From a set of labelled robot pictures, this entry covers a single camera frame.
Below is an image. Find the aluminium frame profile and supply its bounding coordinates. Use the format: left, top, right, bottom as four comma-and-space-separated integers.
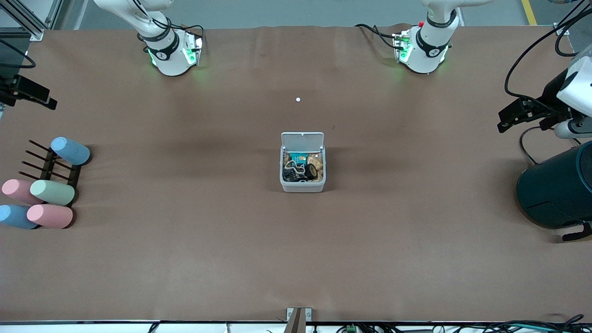
554, 0, 592, 36
0, 0, 45, 42

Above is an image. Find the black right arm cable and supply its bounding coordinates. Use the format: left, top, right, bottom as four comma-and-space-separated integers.
0, 39, 36, 69

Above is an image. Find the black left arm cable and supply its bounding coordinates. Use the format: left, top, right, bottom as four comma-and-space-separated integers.
504, 1, 592, 101

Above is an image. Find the black pronged cup rack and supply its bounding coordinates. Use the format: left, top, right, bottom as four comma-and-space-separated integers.
18, 140, 83, 204

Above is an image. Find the brown crumpled snack bag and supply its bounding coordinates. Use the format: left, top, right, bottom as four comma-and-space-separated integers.
307, 153, 324, 182

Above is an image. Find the black cable tangle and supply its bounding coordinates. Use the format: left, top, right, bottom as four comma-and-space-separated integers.
480, 314, 587, 333

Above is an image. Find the pink plastic cup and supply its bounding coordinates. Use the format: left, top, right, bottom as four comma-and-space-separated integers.
1, 179, 44, 205
26, 204, 74, 229

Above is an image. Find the large dark teal pedal bin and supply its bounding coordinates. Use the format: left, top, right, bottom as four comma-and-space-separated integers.
516, 141, 592, 242

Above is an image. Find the blue plastic cup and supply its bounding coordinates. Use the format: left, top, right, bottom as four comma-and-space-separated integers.
0, 204, 40, 230
50, 136, 92, 166

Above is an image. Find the black looped table cable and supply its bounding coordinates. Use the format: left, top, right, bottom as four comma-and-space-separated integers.
518, 126, 582, 166

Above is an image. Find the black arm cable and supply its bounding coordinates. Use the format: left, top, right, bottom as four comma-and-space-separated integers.
0, 39, 36, 69
504, 1, 592, 101

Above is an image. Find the black left base cable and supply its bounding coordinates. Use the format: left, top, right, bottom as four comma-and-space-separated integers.
355, 23, 400, 51

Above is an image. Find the small white lidded trash bin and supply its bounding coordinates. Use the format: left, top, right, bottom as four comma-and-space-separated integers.
280, 132, 327, 193

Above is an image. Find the metal bracket with brown strip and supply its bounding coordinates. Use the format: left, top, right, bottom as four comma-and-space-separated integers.
286, 307, 312, 333

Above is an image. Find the pale green plastic cup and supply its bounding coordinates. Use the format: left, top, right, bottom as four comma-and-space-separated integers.
30, 179, 76, 207

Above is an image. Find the black snack wrapper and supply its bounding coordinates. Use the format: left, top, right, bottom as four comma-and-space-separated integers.
283, 164, 307, 182

